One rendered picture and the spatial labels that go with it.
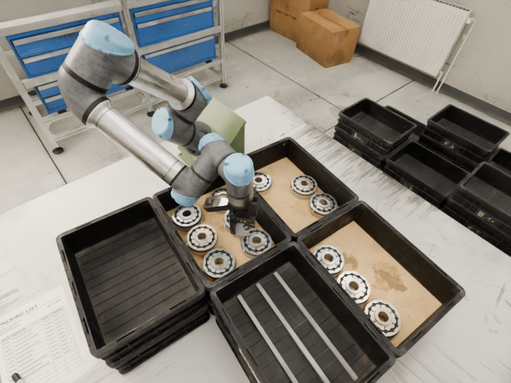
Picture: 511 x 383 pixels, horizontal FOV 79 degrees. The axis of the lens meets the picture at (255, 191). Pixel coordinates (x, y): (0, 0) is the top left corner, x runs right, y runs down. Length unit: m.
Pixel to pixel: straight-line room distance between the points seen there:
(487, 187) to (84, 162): 2.75
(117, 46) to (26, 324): 0.89
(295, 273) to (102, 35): 0.84
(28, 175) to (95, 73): 2.04
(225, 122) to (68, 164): 1.73
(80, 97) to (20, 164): 2.11
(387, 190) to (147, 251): 1.05
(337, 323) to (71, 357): 0.79
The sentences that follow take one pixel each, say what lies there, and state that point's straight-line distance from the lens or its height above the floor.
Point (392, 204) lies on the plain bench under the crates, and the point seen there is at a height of 0.70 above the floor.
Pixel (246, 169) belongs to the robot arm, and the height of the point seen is 1.20.
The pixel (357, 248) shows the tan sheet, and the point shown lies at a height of 0.83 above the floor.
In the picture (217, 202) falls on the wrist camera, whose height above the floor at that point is 1.00.
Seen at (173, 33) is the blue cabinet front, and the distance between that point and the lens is 2.93.
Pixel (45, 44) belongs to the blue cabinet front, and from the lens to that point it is 2.62.
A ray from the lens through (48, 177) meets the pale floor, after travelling 2.78.
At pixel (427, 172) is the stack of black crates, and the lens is 2.24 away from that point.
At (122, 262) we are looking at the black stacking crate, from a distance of 1.09.
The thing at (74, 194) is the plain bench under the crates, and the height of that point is 0.70.
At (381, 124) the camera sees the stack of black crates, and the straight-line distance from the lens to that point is 2.29.
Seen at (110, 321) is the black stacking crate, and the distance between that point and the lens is 1.02.
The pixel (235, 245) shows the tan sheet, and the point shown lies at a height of 0.83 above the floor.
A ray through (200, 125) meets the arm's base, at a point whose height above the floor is 0.93.
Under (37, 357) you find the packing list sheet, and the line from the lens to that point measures 1.22.
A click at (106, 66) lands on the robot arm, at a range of 0.90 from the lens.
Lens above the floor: 1.73
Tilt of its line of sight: 49 degrees down
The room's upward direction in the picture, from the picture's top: 3 degrees clockwise
